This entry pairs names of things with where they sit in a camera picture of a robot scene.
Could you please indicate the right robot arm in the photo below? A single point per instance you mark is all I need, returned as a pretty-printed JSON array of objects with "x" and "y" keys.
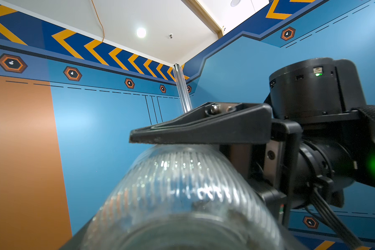
[{"x": 314, "y": 130}]

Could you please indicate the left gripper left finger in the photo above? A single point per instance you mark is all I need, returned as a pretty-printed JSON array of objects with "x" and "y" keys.
[{"x": 75, "y": 242}]

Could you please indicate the jar with green lid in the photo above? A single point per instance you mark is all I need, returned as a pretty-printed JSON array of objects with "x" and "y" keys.
[{"x": 183, "y": 197}]

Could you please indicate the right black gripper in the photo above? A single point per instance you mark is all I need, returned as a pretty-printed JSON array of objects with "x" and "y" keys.
[{"x": 243, "y": 129}]

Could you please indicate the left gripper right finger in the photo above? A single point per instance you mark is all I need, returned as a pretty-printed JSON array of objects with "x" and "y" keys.
[{"x": 290, "y": 242}]

